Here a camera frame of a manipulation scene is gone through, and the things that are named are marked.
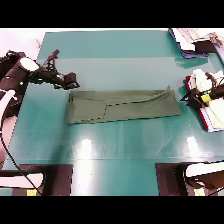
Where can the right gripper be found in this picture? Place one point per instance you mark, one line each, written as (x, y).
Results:
(197, 97)

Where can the white garment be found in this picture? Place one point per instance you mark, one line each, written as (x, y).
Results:
(186, 36)
(216, 115)

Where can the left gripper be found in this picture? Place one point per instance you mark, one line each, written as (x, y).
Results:
(71, 81)

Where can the purple garment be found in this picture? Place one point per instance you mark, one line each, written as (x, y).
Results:
(184, 50)

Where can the olive green garment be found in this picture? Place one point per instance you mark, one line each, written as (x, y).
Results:
(133, 108)

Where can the black garment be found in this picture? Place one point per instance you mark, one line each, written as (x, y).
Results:
(205, 46)

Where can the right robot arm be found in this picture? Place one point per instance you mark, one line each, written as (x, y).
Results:
(206, 173)

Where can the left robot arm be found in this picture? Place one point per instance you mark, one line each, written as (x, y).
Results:
(16, 78)

